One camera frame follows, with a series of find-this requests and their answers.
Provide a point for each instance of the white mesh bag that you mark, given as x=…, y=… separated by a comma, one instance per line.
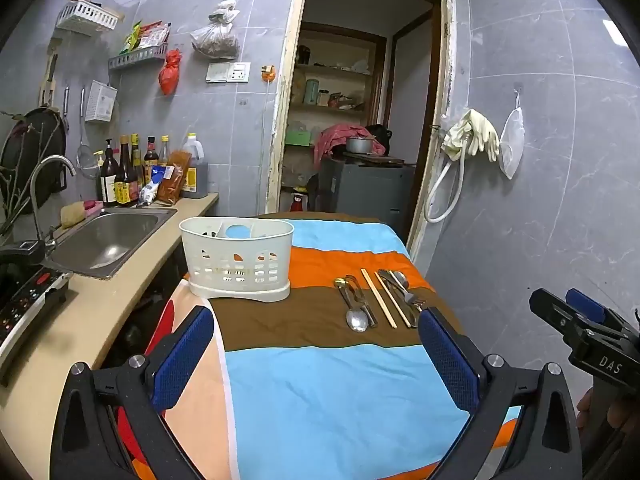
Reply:
x=512, y=140

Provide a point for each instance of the gold spoon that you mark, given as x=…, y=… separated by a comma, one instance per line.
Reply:
x=341, y=281

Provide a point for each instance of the steel faucet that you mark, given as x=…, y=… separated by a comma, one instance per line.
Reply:
x=45, y=165

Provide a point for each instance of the red and black bottle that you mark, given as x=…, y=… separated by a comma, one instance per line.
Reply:
x=298, y=201

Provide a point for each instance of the large dark sauce bottle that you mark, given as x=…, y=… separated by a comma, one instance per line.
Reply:
x=126, y=180

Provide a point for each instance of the person's right hand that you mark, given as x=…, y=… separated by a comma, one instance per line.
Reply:
x=585, y=407

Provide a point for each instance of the bare plant branches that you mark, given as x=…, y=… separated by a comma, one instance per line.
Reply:
x=15, y=195

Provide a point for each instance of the red plastic bag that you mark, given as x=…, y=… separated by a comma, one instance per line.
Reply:
x=169, y=75

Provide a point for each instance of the steel spoon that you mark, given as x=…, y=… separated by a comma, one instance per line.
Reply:
x=357, y=320
x=400, y=279

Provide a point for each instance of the clear plastic bag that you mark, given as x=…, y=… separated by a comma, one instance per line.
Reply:
x=216, y=35

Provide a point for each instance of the beige kitchen counter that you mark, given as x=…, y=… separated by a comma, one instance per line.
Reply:
x=75, y=330

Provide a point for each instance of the teal canister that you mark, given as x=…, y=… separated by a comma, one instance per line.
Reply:
x=311, y=92

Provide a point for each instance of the steel sink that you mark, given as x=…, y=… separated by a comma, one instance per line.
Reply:
x=105, y=242

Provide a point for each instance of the black wok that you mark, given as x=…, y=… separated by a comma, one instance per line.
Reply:
x=35, y=145

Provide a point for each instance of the black bag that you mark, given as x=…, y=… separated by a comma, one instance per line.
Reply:
x=380, y=132

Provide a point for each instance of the red scrubber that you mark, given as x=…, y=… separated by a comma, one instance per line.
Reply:
x=93, y=205

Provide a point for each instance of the large oil jug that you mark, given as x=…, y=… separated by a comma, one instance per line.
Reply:
x=196, y=170

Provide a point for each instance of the white wall holder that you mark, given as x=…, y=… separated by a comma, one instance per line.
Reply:
x=100, y=102

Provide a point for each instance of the white wall basket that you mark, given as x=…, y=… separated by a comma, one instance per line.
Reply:
x=85, y=16

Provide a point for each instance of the yellow sponge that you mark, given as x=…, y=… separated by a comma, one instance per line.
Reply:
x=71, y=215

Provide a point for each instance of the orange wall hook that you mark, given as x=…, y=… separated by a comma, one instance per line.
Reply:
x=268, y=72

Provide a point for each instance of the wooden spatula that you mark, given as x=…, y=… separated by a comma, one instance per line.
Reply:
x=50, y=75

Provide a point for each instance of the wooden shelf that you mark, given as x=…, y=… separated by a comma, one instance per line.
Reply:
x=330, y=70

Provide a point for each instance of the white plastic utensil basket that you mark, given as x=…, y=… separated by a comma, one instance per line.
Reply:
x=235, y=260

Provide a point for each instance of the cream rubber gloves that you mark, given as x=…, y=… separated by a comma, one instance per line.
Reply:
x=470, y=132

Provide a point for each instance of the white wall socket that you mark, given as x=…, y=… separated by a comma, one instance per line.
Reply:
x=227, y=72

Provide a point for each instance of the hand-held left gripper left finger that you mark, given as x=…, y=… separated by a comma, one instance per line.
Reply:
x=182, y=355

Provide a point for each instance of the steel knife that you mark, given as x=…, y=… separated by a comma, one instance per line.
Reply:
x=387, y=280

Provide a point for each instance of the green box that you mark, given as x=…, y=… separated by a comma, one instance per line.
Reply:
x=297, y=138

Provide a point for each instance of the grey cabinet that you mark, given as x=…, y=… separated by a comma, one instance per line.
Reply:
x=365, y=190

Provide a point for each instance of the yellow cap sauce bottle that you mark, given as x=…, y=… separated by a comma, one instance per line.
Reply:
x=164, y=152

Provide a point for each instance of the red cloth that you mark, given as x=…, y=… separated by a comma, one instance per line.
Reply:
x=335, y=135

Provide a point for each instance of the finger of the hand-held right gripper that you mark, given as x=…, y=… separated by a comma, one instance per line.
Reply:
x=585, y=302
x=550, y=310

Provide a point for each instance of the blue white packet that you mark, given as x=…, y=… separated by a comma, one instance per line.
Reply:
x=152, y=190

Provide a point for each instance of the orange chili bag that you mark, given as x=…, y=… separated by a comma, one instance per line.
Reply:
x=172, y=180

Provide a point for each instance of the steel pot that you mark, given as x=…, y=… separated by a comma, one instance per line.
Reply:
x=358, y=146

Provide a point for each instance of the steel fork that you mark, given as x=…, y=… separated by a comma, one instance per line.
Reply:
x=419, y=303

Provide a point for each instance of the striped colourful cloth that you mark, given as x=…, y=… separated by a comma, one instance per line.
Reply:
x=320, y=385

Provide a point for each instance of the black induction cooker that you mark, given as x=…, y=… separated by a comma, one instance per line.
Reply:
x=25, y=305

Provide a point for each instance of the snack packets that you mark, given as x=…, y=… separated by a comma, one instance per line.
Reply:
x=147, y=35

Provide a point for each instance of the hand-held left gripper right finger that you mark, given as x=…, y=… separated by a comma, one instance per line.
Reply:
x=450, y=360

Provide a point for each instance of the red label sauce bottle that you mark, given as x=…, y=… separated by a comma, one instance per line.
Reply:
x=151, y=155

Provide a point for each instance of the grey wall shelf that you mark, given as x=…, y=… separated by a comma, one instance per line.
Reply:
x=137, y=59

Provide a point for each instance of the dark pump bottle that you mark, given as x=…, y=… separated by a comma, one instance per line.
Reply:
x=108, y=180

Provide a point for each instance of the dark wooden board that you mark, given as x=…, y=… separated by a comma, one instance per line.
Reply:
x=380, y=160

